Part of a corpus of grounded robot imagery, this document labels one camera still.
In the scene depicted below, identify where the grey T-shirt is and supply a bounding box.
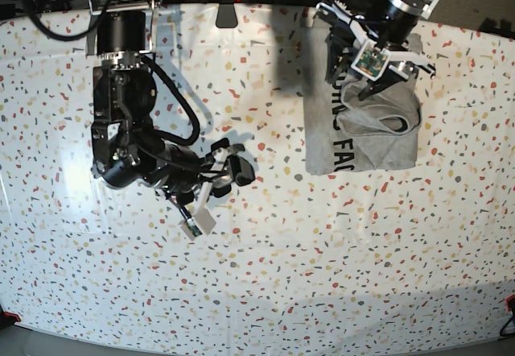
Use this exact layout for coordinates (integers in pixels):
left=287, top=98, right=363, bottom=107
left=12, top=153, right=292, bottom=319
left=302, top=28, right=422, bottom=176

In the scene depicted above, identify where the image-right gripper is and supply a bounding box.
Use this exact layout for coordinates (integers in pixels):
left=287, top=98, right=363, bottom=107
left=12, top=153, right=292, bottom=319
left=325, top=9, right=415, bottom=101

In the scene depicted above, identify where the red clamp corner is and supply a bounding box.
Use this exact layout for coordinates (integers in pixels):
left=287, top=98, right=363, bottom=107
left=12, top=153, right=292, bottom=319
left=499, top=296, right=515, bottom=338
left=0, top=310, right=21, bottom=330

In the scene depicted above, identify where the red clamp right corner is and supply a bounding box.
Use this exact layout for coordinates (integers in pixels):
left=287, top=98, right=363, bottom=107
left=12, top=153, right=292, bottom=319
left=499, top=296, right=515, bottom=338

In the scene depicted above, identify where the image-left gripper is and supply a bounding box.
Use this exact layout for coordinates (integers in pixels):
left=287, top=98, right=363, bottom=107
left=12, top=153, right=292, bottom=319
left=156, top=142, right=255, bottom=207

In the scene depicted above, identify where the red clamp left corner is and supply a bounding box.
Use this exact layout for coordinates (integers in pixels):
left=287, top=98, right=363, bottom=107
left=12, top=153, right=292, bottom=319
left=0, top=310, right=21, bottom=330

